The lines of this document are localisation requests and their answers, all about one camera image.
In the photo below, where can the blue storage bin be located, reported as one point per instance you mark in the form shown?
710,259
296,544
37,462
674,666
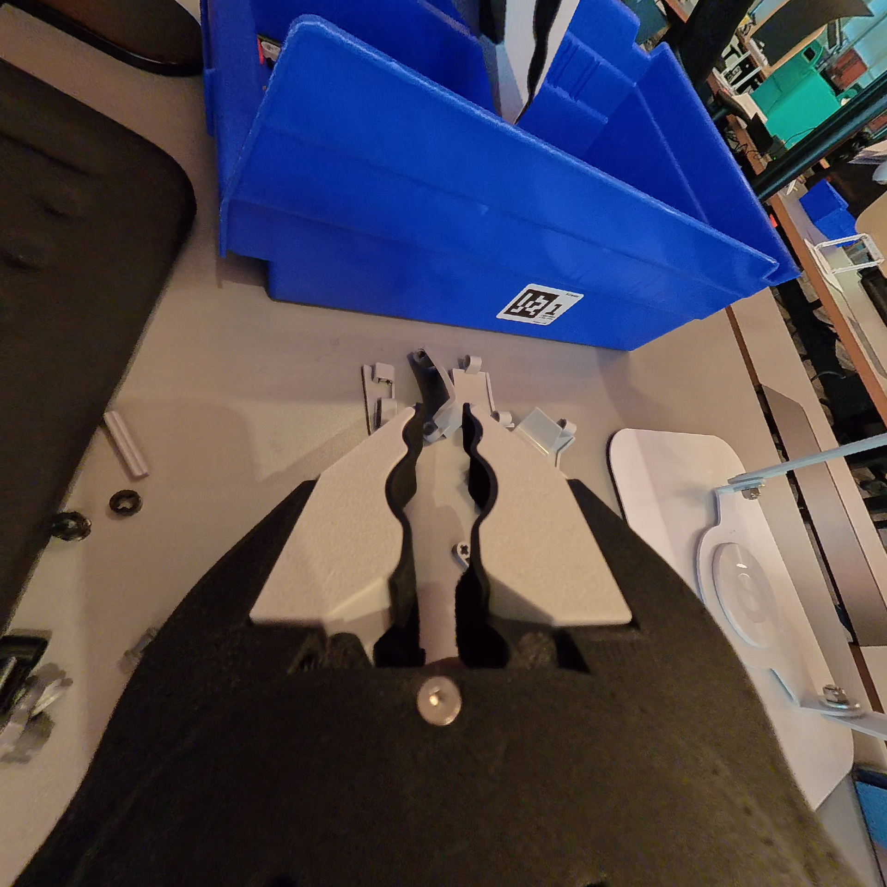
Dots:
450,194

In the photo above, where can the white black striped sheet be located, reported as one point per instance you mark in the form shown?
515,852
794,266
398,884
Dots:
516,55

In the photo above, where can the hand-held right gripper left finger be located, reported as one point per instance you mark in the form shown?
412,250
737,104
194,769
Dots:
326,554

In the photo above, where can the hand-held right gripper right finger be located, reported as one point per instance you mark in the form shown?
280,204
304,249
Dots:
547,554

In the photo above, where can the black studded mat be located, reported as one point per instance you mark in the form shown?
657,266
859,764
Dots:
83,312

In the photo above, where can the dark rounded pad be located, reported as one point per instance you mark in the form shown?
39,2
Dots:
90,34

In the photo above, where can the dark grey connector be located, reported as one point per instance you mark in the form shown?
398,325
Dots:
142,648

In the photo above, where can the small light grey piece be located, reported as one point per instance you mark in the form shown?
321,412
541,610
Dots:
461,556

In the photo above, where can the light grey flat panel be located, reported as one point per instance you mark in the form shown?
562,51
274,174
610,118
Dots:
378,398

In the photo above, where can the small blue bin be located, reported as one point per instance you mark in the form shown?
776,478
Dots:
828,211

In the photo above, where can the clear acrylic sign holder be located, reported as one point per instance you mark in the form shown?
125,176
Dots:
849,251

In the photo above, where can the light grey stick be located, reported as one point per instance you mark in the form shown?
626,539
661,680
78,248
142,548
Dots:
126,445

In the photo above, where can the teal cabinet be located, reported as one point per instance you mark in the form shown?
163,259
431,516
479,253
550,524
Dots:
797,97

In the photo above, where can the grey panel with black curve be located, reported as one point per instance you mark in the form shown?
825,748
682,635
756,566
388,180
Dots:
438,423

